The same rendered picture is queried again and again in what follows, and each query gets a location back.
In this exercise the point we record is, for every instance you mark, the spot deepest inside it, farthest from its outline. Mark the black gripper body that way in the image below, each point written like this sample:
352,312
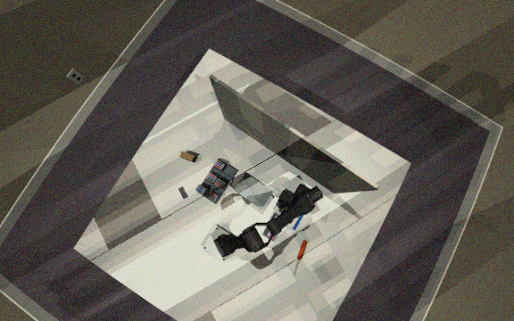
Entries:
301,188

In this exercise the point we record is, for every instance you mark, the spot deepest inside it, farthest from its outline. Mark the orange-handled screwdriver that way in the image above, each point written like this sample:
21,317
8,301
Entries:
300,254

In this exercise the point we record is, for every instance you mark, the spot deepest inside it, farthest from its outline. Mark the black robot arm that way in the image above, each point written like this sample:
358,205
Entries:
250,239

